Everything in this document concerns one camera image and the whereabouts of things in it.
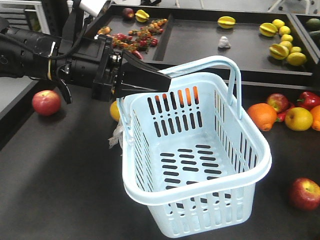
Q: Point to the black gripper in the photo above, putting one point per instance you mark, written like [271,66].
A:
[94,64]

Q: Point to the large orange right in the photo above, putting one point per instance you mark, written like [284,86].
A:
[315,112]

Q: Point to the orange far left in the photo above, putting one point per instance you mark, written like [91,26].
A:
[187,96]

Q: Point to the black wooden produce stand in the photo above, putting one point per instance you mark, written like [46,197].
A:
[60,179]

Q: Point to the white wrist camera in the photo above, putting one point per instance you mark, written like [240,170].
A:
[92,7]

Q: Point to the red apple back left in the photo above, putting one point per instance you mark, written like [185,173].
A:
[46,102]

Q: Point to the yellow starfruit centre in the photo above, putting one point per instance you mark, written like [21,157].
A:
[226,22]

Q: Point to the red bell pepper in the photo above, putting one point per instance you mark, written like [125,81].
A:
[308,100]

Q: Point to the red apple front right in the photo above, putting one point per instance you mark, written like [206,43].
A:
[304,194]

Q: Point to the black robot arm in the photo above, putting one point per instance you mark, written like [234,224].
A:
[35,54]

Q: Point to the orange near centre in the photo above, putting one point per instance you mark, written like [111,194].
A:
[263,115]

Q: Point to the light blue plastic basket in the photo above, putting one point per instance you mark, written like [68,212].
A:
[194,167]

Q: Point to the white garlic bulb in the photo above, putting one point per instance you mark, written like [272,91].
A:
[224,43]

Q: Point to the red yellow apple back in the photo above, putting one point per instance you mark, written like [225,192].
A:
[278,101]

